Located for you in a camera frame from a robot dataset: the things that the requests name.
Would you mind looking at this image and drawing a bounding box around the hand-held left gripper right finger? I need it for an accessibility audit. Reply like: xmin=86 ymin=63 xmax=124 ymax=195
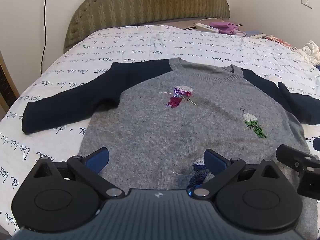
xmin=189 ymin=148 xmax=284 ymax=201

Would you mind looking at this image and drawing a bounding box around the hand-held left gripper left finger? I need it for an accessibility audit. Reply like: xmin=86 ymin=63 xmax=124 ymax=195
xmin=30 ymin=147 xmax=125 ymax=200

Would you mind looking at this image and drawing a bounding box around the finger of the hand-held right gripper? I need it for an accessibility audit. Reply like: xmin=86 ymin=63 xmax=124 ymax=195
xmin=276 ymin=144 xmax=320 ymax=172

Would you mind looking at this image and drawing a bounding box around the grey navy sequin sweater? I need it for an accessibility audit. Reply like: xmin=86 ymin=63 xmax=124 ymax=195
xmin=21 ymin=57 xmax=320 ymax=240

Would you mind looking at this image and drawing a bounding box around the white script printed blanket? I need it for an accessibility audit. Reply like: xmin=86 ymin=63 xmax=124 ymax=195
xmin=0 ymin=25 xmax=320 ymax=237

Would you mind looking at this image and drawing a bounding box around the white quilted cloth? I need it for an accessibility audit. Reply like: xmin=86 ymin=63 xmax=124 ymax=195
xmin=298 ymin=40 xmax=320 ymax=66

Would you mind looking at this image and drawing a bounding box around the red floral cloth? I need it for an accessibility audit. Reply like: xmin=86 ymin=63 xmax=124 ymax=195
xmin=262 ymin=35 xmax=298 ymax=51

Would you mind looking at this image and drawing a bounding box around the wooden furniture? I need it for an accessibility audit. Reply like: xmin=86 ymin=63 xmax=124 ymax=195
xmin=0 ymin=50 xmax=20 ymax=117

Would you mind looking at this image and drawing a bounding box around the blue striped cloth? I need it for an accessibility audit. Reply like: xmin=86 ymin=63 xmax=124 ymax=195
xmin=246 ymin=31 xmax=268 ymax=39

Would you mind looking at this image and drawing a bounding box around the purple cloth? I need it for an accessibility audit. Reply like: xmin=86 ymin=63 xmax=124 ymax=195
xmin=209 ymin=21 xmax=247 ymax=37

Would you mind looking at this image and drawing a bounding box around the white power strip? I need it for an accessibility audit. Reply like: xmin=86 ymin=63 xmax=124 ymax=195
xmin=195 ymin=22 xmax=220 ymax=34

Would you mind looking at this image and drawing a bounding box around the brown bed sheet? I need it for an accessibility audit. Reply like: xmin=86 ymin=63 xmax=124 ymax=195
xmin=155 ymin=17 xmax=225 ymax=32

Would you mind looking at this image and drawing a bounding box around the olive upholstered headboard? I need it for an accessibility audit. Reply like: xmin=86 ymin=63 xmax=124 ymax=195
xmin=64 ymin=0 xmax=230 ymax=53

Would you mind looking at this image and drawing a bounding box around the black power cable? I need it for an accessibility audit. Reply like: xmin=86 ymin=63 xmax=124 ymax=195
xmin=41 ymin=0 xmax=48 ymax=67

